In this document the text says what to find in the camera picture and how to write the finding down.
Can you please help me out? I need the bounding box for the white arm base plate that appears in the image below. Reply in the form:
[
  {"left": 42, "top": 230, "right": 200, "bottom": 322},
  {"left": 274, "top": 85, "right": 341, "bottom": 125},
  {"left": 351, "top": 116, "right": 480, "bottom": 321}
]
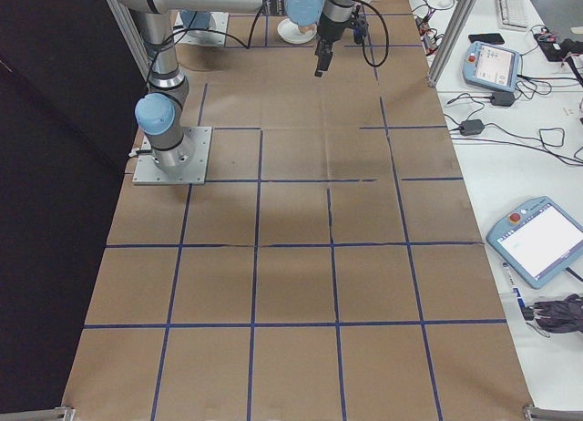
[
  {"left": 175, "top": 9, "right": 229, "bottom": 46},
  {"left": 131, "top": 126, "right": 213, "bottom": 186}
]

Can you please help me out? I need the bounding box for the white marker pen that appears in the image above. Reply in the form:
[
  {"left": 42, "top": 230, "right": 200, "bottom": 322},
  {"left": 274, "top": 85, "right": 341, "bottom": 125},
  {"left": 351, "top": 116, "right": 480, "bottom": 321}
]
[{"left": 502, "top": 260, "right": 525, "bottom": 303}]

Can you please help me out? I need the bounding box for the white round plate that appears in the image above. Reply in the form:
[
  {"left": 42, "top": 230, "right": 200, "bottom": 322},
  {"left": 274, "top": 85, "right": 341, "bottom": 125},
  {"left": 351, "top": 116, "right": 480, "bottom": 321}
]
[{"left": 277, "top": 17, "right": 319, "bottom": 45}]

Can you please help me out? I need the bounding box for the aluminium desk side post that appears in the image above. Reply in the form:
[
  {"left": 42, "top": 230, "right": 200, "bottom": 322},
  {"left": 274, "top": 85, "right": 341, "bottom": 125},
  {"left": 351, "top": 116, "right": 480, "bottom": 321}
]
[{"left": 426, "top": 0, "right": 485, "bottom": 88}]

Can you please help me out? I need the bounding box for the black desk device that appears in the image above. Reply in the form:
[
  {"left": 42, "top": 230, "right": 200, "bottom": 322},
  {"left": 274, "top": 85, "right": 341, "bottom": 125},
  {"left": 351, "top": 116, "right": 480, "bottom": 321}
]
[{"left": 545, "top": 36, "right": 583, "bottom": 65}]

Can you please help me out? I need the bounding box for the black frame cover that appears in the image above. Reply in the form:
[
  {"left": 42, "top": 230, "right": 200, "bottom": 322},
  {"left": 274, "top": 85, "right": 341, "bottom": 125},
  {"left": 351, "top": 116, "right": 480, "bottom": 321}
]
[{"left": 0, "top": 0, "right": 154, "bottom": 413}]

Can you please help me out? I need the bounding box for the black smartphone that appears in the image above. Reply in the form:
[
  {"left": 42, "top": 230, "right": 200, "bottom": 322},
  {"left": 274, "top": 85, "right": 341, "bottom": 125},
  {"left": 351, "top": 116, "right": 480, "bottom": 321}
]
[{"left": 467, "top": 32, "right": 506, "bottom": 46}]

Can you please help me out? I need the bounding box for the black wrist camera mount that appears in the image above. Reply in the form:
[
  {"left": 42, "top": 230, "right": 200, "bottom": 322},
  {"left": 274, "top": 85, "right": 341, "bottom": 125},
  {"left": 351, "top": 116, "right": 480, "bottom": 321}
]
[{"left": 351, "top": 8, "right": 370, "bottom": 46}]

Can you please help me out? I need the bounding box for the aluminium frame post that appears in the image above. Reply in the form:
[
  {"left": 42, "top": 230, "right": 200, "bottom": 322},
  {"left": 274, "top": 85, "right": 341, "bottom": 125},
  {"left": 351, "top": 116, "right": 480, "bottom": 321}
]
[{"left": 97, "top": 0, "right": 151, "bottom": 83}]

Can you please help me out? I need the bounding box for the blue grey teach pendant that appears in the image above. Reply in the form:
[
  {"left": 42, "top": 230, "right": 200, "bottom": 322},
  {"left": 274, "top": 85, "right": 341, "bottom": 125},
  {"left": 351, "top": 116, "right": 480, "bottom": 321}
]
[
  {"left": 462, "top": 41, "right": 524, "bottom": 94},
  {"left": 485, "top": 195, "right": 583, "bottom": 291}
]

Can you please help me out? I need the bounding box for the white keyboard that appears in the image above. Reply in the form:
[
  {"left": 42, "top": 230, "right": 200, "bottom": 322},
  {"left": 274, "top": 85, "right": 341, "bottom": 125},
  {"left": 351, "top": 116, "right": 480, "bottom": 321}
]
[{"left": 493, "top": 0, "right": 532, "bottom": 32}]

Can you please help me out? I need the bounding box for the black fabric bundle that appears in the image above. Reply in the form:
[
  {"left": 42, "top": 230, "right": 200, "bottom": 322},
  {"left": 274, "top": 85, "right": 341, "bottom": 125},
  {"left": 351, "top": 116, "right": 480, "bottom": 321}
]
[{"left": 522, "top": 293, "right": 583, "bottom": 336}]

